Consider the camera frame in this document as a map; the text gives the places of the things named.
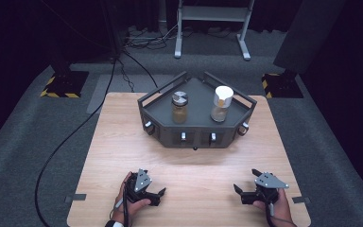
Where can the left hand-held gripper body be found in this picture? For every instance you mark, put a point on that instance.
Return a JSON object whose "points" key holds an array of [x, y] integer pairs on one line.
{"points": [[142, 181]]}

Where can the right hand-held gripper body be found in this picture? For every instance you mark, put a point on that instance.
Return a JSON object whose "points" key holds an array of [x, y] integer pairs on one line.
{"points": [[268, 180]]}

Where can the silver lid spice jar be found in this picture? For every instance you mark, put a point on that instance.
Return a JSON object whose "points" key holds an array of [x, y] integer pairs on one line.
{"points": [[179, 108]]}

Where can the white lid spice jar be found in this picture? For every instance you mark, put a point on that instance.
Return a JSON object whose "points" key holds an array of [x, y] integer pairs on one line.
{"points": [[223, 94]]}

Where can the dark grey corner shelf rack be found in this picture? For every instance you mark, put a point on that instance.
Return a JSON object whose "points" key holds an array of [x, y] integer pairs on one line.
{"points": [[198, 94]]}

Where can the person's right hand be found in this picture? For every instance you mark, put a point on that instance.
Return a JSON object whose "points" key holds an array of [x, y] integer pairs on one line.
{"points": [[280, 208]]}

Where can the person's left hand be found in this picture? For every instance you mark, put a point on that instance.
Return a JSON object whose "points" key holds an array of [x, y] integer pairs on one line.
{"points": [[129, 209]]}

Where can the grey tape strip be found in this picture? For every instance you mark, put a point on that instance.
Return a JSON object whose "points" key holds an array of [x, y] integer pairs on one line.
{"points": [[75, 197], [301, 200]]}

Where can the black white wristband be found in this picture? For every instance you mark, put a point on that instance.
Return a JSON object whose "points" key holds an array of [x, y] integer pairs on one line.
{"points": [[117, 224]]}

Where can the black base with hazard tape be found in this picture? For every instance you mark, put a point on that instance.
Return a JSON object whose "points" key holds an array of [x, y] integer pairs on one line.
{"points": [[282, 85], [66, 83]]}

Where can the dark slanted panel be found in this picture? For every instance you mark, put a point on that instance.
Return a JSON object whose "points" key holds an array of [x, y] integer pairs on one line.
{"points": [[308, 34]]}

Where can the grey metal stand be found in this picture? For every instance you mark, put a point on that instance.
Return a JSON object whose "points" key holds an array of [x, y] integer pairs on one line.
{"points": [[212, 14]]}

